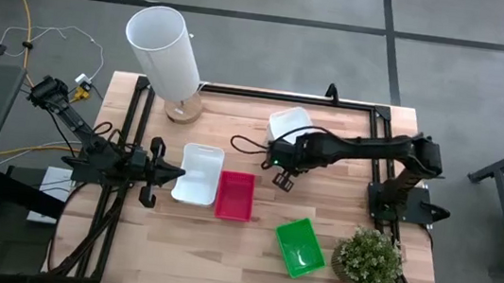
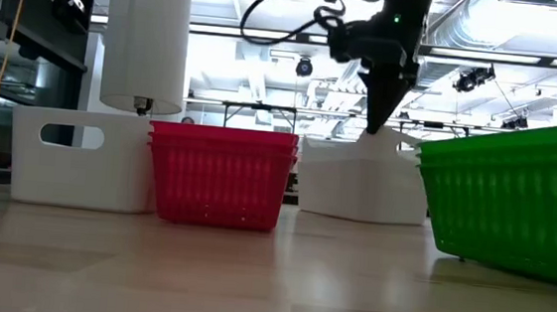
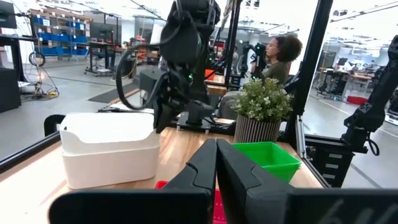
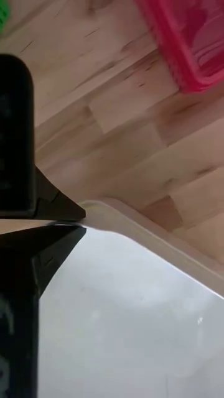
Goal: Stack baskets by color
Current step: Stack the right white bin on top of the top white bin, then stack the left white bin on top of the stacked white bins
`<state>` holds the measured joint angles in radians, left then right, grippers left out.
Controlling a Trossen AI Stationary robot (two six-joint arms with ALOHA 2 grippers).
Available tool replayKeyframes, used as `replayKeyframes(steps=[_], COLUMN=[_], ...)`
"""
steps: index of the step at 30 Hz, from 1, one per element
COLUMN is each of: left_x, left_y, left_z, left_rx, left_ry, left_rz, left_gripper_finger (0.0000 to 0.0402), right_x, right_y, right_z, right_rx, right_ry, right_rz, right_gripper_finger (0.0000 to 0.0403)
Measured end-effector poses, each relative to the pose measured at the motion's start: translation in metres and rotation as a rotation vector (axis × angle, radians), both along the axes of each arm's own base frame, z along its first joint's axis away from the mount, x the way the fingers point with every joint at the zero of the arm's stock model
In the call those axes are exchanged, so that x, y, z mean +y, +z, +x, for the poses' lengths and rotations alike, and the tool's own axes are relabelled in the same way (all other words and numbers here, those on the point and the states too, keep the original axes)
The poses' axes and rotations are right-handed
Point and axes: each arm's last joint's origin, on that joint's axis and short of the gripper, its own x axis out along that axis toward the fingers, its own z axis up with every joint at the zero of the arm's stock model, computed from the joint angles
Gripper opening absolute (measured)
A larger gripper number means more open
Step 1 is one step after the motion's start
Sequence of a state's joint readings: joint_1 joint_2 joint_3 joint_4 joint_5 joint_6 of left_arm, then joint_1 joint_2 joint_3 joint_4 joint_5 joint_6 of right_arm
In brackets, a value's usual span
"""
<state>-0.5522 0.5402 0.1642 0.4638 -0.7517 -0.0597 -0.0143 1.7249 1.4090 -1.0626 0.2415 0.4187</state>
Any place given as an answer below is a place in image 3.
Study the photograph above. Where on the green slotted plastic basket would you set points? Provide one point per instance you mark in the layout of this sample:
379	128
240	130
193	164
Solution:
287	177
267	155

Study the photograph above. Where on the red slotted plastic basket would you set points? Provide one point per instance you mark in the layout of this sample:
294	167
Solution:
219	208

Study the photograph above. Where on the black rig frame post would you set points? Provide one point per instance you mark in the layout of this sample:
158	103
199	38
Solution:
311	62
233	40

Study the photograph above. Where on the black workbench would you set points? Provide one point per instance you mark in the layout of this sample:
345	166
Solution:
334	84

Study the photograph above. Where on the black monitor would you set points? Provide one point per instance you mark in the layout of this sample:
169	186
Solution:
7	14

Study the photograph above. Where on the orange box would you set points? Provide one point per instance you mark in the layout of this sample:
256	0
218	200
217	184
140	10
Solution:
209	74

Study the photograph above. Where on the black cabinet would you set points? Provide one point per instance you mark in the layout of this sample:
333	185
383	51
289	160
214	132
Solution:
9	90

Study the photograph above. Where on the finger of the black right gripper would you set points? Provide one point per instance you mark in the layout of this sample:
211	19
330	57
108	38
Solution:
161	118

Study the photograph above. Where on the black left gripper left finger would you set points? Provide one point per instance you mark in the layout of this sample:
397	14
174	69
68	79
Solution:
140	207

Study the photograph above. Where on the red bin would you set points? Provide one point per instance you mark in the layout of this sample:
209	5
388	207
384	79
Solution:
357	100

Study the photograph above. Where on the grey box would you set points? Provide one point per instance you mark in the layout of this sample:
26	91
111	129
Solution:
147	81

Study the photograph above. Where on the shelf with blue bins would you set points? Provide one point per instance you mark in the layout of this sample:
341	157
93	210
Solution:
62	37

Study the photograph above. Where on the person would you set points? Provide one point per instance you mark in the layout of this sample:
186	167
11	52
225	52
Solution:
276	71

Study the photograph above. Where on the black rig leg panel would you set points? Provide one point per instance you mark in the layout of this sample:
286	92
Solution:
317	174

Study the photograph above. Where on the ribbed grey plant pot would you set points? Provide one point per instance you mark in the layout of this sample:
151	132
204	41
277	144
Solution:
256	130

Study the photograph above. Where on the black rig frame rail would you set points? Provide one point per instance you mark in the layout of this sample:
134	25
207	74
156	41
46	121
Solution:
28	152

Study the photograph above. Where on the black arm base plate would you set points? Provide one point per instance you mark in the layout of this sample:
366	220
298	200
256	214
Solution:
183	122

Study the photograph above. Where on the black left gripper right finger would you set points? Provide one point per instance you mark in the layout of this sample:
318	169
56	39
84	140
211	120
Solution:
280	207

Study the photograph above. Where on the white plastic storage bin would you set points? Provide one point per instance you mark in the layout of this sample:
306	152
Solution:
105	130
109	169

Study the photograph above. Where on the green potted plant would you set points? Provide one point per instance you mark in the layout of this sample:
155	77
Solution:
264	99

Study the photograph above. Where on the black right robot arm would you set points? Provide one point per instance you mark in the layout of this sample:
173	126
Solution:
180	40

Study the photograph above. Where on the dark floor mat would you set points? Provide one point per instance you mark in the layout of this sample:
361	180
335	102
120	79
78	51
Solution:
109	95

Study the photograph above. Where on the black monitor cart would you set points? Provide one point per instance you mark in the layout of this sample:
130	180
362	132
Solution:
101	31

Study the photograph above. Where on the black desk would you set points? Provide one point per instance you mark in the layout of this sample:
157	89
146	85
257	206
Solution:
18	59

